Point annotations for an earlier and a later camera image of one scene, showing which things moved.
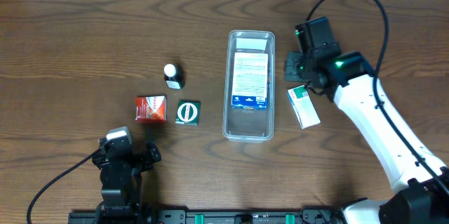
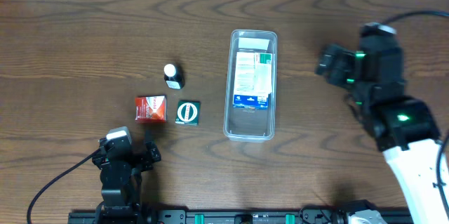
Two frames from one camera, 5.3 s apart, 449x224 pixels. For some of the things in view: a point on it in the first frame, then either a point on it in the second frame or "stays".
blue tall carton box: (250, 81) stays
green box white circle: (187, 112) stays
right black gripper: (292, 66) to (339, 65)
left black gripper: (142, 159) stays
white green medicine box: (303, 106) to (263, 74)
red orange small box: (151, 109) stays
